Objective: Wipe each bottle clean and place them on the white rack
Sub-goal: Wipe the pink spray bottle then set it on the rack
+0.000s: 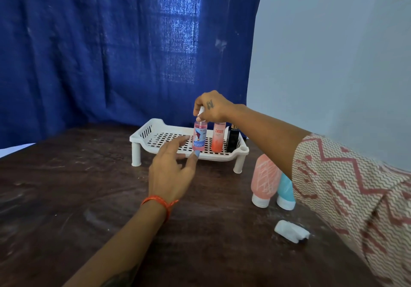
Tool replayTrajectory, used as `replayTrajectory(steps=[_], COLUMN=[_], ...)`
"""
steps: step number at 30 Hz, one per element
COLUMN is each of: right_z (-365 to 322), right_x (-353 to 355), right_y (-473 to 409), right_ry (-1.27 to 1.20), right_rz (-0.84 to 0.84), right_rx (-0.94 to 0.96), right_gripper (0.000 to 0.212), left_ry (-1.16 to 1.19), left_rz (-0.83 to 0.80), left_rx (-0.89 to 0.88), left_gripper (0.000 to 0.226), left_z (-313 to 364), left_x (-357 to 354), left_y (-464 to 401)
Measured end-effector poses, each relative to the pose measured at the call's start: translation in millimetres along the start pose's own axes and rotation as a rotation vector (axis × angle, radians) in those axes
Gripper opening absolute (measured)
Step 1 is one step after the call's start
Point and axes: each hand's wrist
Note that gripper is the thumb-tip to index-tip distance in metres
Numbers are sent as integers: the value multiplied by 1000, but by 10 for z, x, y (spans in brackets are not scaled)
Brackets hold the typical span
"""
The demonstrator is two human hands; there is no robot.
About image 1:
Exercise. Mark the pink spray bottle white cap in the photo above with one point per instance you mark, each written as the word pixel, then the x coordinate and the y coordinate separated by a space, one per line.
pixel 199 135

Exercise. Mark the dark blue curtain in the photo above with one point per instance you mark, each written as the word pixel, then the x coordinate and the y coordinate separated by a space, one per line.
pixel 112 49

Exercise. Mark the patterned right sleeve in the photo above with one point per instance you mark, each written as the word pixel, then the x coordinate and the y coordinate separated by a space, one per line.
pixel 359 200

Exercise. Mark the person's left forearm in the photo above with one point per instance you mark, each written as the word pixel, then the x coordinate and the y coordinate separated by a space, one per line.
pixel 118 245

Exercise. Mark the black perfume bottle gold cap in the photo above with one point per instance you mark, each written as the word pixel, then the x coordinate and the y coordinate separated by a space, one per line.
pixel 232 139

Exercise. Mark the white perforated plastic rack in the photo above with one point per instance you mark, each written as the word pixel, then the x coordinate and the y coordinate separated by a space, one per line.
pixel 167 139

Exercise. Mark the pink squeeze bottle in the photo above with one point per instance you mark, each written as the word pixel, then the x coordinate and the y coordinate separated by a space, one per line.
pixel 265 177

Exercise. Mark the orange spray bottle silver cap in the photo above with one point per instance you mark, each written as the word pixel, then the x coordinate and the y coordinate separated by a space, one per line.
pixel 218 139

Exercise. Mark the person's right hand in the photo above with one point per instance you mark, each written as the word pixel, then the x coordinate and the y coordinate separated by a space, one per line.
pixel 213 107

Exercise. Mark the teal squeeze bottle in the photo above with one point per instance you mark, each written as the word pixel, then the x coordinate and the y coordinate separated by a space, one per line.
pixel 285 193

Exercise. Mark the person's left hand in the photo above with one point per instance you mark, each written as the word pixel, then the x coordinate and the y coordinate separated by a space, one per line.
pixel 170 177

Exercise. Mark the white wet wipe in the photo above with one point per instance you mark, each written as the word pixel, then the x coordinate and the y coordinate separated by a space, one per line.
pixel 290 230

